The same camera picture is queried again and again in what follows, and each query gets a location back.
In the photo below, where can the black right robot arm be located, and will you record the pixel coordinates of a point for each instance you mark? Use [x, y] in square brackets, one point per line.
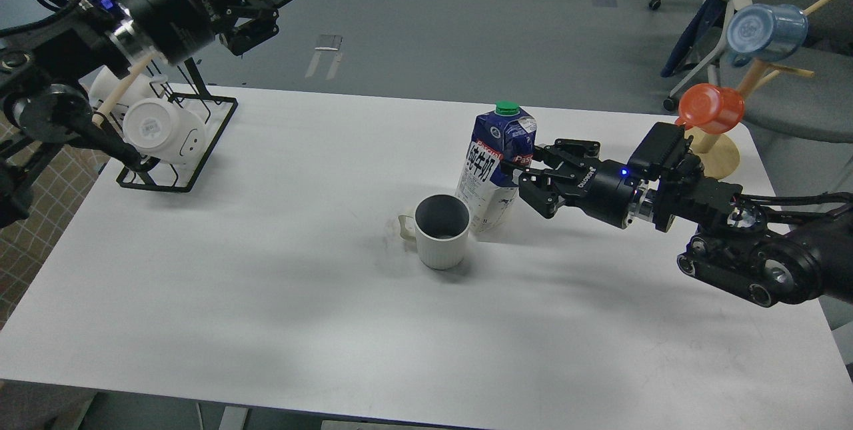
[763, 249]

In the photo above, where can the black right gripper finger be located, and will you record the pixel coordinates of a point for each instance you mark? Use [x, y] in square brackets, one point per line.
[520, 164]

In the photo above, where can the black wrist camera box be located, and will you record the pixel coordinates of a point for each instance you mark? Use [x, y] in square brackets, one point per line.
[663, 149]

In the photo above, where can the beige checkered cloth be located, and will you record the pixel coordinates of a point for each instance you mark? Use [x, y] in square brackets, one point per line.
[58, 192]

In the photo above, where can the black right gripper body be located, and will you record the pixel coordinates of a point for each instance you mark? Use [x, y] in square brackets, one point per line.
[574, 176]

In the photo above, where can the white rear cup on rack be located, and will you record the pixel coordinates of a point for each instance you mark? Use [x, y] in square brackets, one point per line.
[106, 82]

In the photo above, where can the wooden cup tree stand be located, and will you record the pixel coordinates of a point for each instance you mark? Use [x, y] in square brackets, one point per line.
[718, 153]

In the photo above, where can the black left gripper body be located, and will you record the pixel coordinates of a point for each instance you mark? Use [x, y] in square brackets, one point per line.
[177, 29]

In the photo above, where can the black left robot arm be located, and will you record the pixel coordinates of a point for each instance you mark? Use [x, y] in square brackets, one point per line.
[43, 63]

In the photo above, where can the white cup on rack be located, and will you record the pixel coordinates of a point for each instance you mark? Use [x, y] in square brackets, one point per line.
[106, 82]
[161, 129]

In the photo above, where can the white ribbed mug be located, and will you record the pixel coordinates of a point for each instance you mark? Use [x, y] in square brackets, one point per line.
[438, 226]

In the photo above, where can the orange plastic cup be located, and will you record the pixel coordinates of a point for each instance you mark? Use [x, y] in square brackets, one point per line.
[710, 108]

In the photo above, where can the blue white milk carton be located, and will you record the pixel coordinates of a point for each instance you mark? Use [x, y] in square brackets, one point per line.
[504, 133]

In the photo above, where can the black wire cup rack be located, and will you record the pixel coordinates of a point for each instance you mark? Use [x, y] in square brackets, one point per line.
[216, 112]

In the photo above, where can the blue plastic cup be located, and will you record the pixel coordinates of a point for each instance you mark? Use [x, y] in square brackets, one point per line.
[769, 33]

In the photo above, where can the wooden rod on rack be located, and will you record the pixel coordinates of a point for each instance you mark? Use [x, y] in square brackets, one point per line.
[103, 112]

